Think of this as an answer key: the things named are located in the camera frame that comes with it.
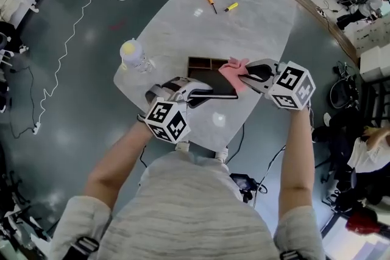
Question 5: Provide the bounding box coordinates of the white chair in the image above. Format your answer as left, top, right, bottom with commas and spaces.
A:
0, 48, 15, 66

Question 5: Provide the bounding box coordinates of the red bag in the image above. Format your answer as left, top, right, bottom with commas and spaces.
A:
346, 211, 381, 235

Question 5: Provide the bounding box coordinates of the white zigzag cable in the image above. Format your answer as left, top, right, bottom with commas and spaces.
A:
35, 0, 111, 132

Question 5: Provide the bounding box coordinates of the long wooden plank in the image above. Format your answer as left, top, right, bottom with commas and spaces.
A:
288, 0, 359, 66

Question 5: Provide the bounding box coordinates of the black round bin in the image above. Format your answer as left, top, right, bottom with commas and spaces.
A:
330, 74, 362, 110

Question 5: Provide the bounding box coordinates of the person's right shoe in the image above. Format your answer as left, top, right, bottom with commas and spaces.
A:
214, 146, 229, 164

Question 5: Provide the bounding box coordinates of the clear bottle with yellow cap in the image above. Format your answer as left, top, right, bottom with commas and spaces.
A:
119, 38, 153, 74

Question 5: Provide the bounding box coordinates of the black shoulder strap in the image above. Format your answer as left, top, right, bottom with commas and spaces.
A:
71, 236, 100, 256
278, 249, 298, 260

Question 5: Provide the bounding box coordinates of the black office chair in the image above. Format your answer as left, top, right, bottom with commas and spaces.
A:
315, 158, 366, 211

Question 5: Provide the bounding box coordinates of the person's right forearm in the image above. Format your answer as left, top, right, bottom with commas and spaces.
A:
278, 106, 314, 222

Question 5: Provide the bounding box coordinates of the black device on floor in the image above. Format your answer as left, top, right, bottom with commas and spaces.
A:
229, 172, 260, 202

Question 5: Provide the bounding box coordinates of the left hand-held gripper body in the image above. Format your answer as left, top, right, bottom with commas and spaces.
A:
144, 77, 196, 144

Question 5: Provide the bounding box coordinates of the white storage box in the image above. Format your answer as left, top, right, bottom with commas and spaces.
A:
359, 46, 390, 83

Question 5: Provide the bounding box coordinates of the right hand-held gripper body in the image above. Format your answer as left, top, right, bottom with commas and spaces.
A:
258, 60, 316, 110

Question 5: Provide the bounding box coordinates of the black tablet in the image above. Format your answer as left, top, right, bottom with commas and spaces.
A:
187, 71, 239, 100

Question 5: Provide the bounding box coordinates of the person's grey striped shirt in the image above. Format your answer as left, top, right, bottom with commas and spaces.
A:
48, 150, 327, 260

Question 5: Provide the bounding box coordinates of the thin black cable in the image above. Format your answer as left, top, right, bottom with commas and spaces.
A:
10, 65, 35, 138

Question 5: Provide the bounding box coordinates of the person's left forearm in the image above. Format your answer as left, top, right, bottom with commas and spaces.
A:
83, 121, 159, 213

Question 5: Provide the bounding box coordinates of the pink cloth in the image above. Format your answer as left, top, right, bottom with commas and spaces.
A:
218, 57, 250, 94

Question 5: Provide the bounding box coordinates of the brown wooden box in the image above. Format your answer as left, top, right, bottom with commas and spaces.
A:
186, 56, 235, 83

